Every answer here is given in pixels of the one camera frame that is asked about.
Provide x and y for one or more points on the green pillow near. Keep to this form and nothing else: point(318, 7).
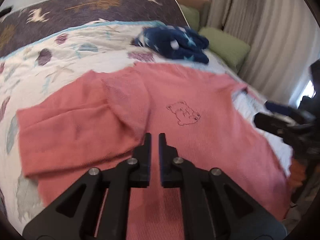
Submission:
point(229, 48)

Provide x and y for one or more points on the navy star fleece garment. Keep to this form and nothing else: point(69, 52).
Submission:
point(176, 43)

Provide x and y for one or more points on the green pillow far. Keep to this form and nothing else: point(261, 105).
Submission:
point(192, 16)

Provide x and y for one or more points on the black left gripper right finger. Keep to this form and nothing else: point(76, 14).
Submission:
point(213, 205)

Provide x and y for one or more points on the white sea-pattern quilt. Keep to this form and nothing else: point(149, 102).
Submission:
point(33, 72)

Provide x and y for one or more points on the pink knit sweater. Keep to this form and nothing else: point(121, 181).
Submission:
point(100, 117)

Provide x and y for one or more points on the green pillow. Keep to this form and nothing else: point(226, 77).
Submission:
point(192, 16)
point(229, 48)

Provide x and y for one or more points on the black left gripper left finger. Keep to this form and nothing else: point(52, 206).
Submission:
point(96, 206)

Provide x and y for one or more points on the striped beige curtain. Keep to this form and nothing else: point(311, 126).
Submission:
point(284, 39)

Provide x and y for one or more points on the dark purple deer mattress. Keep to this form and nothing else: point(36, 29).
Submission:
point(25, 26)

